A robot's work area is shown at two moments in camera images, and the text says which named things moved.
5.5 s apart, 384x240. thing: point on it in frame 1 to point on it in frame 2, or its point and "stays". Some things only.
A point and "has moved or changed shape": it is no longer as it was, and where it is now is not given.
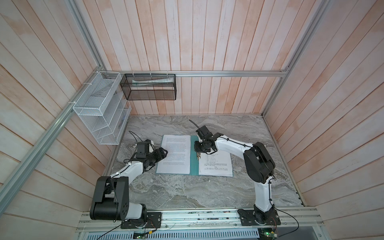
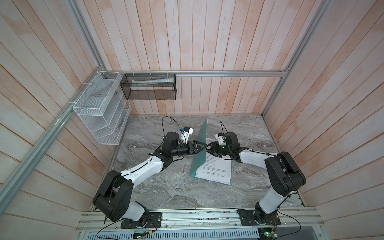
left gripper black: [160, 155] to [195, 150]
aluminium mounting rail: [221, 220] stays
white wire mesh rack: [103, 109] stays
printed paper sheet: [217, 163] has moved or changed shape
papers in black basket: [139, 82] stays
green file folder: [194, 161] has moved or changed shape
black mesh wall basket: [149, 86] stays
